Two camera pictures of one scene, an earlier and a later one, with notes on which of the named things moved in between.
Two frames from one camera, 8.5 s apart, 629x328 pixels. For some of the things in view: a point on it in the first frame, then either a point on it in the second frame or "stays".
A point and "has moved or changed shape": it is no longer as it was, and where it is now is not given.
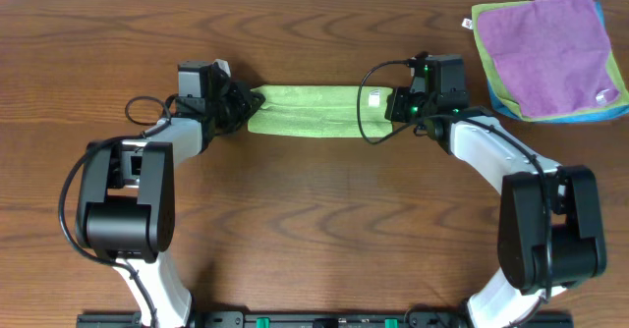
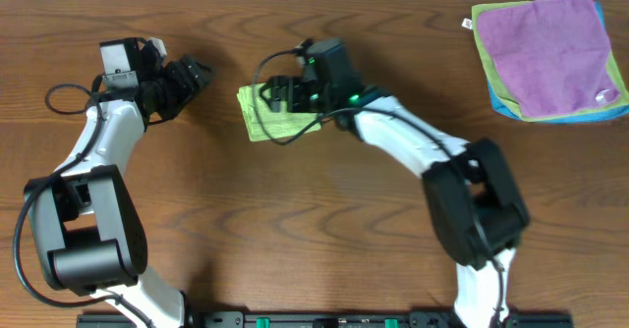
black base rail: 322,319 stays
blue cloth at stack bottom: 505,106 stays
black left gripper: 241,104 -> 178,79
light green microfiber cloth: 328,111 has moved or changed shape
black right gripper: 396,110 -> 291,94
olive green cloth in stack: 621,101 stays
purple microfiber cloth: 551,55 stays
